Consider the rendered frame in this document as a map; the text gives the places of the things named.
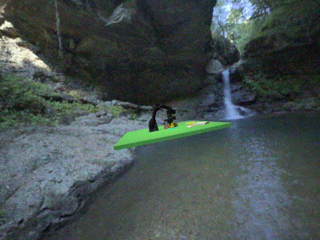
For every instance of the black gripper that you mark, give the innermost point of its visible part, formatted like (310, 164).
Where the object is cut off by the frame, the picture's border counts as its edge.
(169, 120)

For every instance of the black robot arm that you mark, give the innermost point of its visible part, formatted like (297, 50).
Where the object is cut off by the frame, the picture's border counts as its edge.
(169, 111)

